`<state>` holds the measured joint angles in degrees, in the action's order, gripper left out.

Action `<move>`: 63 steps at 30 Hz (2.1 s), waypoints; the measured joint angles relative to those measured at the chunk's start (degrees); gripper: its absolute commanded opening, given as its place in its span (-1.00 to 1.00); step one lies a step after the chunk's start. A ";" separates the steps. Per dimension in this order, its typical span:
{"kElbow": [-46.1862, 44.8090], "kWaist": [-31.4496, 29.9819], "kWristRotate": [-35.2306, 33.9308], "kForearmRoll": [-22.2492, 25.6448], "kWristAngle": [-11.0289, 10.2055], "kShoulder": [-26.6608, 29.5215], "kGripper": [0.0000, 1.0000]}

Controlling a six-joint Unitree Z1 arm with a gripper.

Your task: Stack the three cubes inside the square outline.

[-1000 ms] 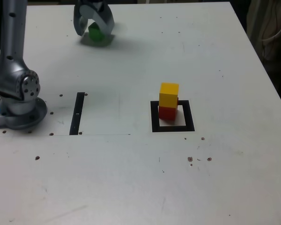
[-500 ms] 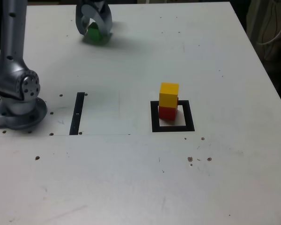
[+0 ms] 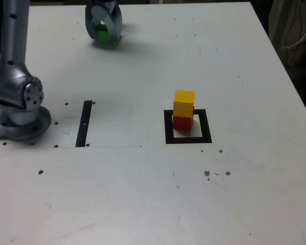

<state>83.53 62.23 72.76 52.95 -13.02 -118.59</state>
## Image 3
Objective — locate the green cube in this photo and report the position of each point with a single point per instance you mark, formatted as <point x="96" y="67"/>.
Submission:
<point x="103" y="38"/>

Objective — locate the red cube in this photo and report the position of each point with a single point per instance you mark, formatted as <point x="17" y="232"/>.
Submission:
<point x="182" y="123"/>

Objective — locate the yellow cube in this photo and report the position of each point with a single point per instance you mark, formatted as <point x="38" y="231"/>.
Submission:
<point x="183" y="104"/>

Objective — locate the black tape square outline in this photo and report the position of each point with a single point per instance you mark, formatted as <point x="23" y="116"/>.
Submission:
<point x="206" y="127"/>

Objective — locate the beige fabric backdrop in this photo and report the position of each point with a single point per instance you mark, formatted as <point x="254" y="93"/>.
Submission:
<point x="290" y="15"/>

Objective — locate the black tape strip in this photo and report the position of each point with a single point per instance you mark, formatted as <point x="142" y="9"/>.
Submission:
<point x="82" y="122"/>

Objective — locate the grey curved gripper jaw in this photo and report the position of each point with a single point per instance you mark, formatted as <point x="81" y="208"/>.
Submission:
<point x="89" y="23"/>
<point x="114" y="23"/>

